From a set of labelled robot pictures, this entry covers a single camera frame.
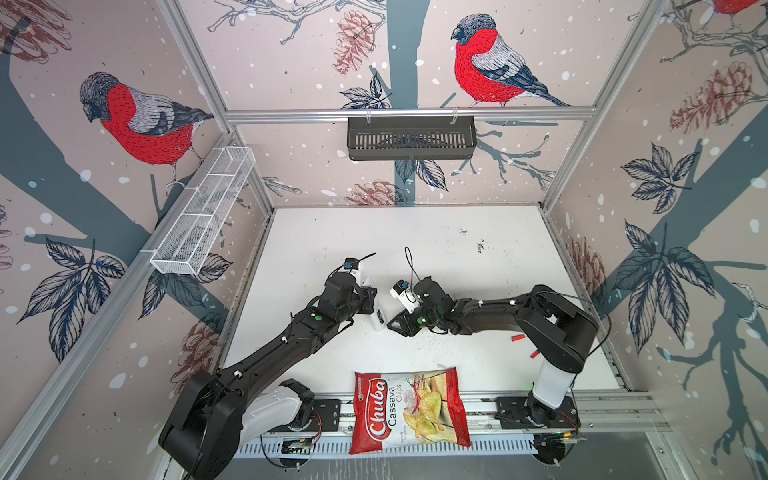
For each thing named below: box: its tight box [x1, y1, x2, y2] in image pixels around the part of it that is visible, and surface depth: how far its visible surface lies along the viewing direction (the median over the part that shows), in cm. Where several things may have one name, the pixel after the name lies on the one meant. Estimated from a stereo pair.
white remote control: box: [372, 290, 406, 332], surface depth 87 cm
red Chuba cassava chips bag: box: [349, 367, 472, 455], surface depth 72 cm
